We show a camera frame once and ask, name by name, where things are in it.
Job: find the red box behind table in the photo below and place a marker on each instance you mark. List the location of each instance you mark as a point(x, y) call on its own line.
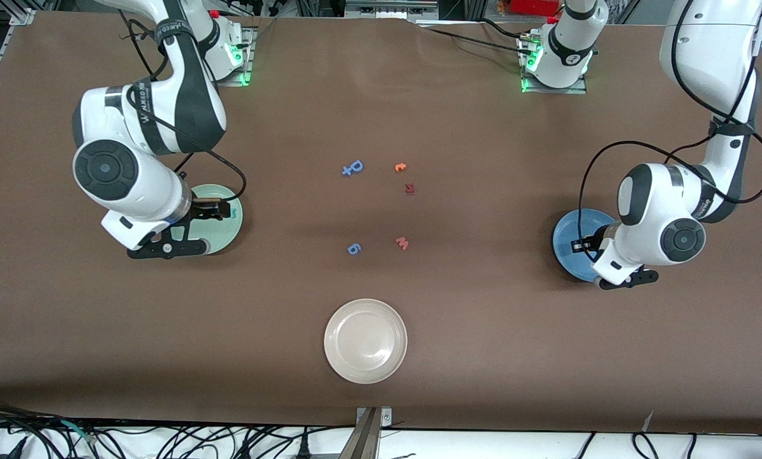
point(534, 6)

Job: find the beige plate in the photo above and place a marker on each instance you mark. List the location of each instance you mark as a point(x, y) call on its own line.
point(365, 341)

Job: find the aluminium frame corner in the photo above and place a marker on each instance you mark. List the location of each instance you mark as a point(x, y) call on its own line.
point(20, 16)

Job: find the white tape scrap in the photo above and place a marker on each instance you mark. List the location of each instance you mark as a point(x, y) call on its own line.
point(648, 421)

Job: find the blue foam number 6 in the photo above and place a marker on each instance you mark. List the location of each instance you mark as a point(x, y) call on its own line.
point(349, 248)

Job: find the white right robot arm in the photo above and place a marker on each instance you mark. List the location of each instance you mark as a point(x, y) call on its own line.
point(151, 178)

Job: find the pale green plate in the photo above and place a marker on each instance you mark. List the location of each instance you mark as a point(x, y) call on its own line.
point(224, 233)

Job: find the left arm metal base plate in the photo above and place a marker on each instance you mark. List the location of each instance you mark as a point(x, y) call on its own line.
point(578, 90)

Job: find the blue plate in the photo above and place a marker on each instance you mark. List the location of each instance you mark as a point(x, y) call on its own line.
point(562, 236)

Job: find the pink foam letter w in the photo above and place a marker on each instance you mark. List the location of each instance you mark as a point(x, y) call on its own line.
point(402, 244)

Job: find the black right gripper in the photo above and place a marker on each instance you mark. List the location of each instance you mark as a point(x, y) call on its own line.
point(199, 208)

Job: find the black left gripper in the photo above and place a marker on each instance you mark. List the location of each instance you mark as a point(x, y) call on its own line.
point(592, 243)

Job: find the metal table edge bracket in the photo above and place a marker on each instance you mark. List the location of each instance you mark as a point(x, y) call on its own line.
point(366, 440)

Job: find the silver box behind table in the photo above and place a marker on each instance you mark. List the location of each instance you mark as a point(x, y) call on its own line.
point(390, 7)

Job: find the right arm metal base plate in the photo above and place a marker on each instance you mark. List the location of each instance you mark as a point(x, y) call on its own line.
point(248, 64)

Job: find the blue foam letter P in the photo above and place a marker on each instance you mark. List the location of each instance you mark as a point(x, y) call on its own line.
point(356, 167)

